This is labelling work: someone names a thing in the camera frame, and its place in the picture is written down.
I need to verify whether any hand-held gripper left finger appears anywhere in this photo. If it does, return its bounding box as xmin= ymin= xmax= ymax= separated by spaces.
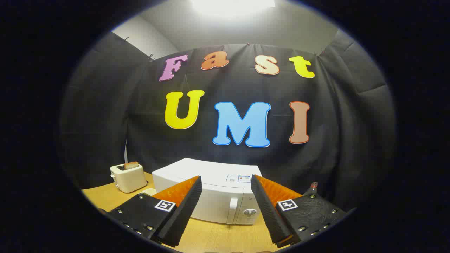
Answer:
xmin=105 ymin=176 xmax=203 ymax=247

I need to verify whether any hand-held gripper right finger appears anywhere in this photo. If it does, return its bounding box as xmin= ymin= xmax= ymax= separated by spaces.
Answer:
xmin=250 ymin=174 xmax=352 ymax=248

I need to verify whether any white microwave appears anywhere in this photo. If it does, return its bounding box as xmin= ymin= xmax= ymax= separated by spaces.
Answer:
xmin=152 ymin=158 xmax=263 ymax=225

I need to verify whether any white toaster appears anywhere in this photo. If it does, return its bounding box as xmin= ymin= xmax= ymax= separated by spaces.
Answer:
xmin=110 ymin=163 xmax=148 ymax=193

